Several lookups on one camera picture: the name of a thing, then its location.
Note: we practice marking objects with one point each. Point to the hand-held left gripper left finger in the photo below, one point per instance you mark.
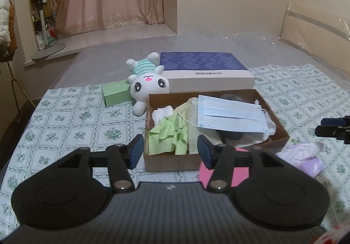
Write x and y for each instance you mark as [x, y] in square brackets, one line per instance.
[136, 151]

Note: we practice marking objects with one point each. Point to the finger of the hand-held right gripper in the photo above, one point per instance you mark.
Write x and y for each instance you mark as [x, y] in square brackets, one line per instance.
[333, 131]
[333, 121]

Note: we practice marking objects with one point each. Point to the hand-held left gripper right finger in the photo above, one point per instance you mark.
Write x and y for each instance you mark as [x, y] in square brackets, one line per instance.
[205, 155]

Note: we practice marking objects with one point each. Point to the brown cardboard box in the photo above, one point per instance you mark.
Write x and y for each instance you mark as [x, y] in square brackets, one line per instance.
[169, 163]

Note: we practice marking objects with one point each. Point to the light green cloth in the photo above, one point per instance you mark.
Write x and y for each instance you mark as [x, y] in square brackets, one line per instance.
[166, 129]

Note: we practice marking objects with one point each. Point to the small white cloth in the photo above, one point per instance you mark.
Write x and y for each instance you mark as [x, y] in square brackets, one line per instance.
[162, 114]

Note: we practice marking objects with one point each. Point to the blue face mask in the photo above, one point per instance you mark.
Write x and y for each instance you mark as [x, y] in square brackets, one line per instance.
[229, 115]

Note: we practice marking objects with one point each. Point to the pale yellow towel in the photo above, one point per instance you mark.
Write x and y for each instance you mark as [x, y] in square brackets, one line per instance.
[188, 108]

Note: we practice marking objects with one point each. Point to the purple tissue pack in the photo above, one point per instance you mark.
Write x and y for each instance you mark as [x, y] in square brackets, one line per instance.
[309, 164]

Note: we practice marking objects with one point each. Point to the pink lidded cup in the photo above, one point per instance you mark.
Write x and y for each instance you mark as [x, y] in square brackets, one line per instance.
[240, 175]

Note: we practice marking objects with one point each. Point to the small green box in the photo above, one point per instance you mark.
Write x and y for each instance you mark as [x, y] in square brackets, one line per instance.
[116, 93]

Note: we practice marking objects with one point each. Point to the white rabbit plush toy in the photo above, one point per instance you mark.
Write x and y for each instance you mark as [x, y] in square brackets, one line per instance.
[149, 85]

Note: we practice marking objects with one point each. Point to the green floral printed sheet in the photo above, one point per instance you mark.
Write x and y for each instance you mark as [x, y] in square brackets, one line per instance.
[68, 123]

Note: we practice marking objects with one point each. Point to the plastic-wrapped wooden headboard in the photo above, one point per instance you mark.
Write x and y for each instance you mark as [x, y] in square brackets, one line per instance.
[314, 33]

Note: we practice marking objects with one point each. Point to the blue and white flat box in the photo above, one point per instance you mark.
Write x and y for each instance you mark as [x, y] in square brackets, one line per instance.
[202, 60]

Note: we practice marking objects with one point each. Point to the person's patterned clothing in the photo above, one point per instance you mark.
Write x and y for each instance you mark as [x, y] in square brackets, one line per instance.
[340, 235]

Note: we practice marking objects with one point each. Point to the plastic-covered standing fan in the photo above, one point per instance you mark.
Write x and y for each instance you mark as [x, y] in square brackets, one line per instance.
[49, 51]

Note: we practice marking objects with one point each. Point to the red and white bag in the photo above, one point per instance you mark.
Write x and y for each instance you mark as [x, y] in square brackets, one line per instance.
[47, 36]

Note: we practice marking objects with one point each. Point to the gold clothes rack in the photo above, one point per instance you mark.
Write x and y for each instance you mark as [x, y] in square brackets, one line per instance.
[11, 71]

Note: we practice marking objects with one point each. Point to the white puffer jacket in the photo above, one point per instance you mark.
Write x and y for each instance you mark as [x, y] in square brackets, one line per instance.
[4, 14]

